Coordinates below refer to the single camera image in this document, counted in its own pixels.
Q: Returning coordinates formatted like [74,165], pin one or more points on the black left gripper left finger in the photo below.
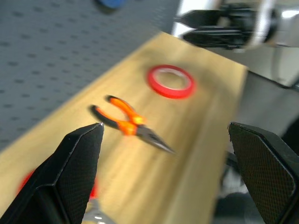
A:
[70,168]

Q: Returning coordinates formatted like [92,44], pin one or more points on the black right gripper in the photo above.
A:
[236,21]

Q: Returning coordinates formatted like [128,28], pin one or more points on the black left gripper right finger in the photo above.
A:
[264,168]

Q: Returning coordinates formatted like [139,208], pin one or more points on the red tape roll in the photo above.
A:
[174,93]

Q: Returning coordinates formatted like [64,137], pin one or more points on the orange black needle-nose pliers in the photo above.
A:
[127,121]

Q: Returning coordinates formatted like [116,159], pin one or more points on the blue object on pegboard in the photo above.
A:
[109,3]

